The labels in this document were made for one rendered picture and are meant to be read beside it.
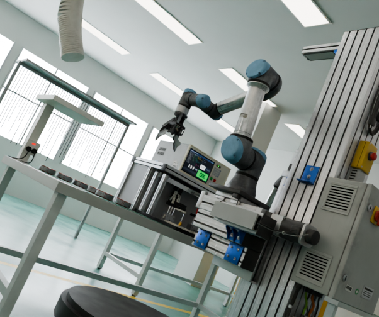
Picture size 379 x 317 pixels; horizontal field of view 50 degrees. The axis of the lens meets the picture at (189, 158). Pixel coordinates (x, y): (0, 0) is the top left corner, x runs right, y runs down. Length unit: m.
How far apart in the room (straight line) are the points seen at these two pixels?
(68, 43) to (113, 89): 6.48
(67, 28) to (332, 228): 2.23
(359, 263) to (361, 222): 0.17
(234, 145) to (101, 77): 7.67
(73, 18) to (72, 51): 0.25
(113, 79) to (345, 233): 8.21
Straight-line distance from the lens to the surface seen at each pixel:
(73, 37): 3.11
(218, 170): 3.01
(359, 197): 1.77
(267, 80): 2.04
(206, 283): 4.01
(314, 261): 1.77
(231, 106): 2.27
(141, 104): 9.88
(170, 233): 2.36
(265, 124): 7.22
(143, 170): 2.90
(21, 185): 8.97
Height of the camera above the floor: 0.78
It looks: 9 degrees up
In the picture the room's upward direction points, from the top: 24 degrees clockwise
